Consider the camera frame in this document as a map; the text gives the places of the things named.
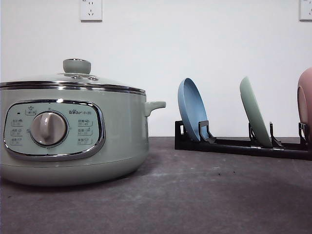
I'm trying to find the glass steamer lid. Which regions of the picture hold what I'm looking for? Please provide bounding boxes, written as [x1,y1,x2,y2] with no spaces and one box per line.
[0,58,146,94]

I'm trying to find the green plate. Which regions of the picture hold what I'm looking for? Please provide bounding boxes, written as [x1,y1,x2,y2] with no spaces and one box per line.
[240,76,273,148]

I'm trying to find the blue plate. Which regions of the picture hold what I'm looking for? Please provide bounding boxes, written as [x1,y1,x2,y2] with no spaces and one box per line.
[177,78,208,141]

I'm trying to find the green electric steamer pot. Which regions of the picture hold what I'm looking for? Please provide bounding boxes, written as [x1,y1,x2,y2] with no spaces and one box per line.
[0,89,166,186]

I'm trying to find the pink plate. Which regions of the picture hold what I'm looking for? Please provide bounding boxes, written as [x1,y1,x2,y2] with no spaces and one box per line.
[297,85,309,125]

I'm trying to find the black plate rack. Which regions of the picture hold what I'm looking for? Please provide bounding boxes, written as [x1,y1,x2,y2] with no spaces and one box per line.
[175,120,312,160]

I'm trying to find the white wall socket left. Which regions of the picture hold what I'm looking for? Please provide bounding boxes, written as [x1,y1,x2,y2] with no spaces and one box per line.
[80,0,103,23]

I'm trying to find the white wall socket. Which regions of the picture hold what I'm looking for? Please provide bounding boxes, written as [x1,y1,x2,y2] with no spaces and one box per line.
[299,0,312,23]
[80,0,103,23]

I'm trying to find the white wall socket right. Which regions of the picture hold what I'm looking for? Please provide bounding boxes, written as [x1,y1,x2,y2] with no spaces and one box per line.
[299,0,312,23]

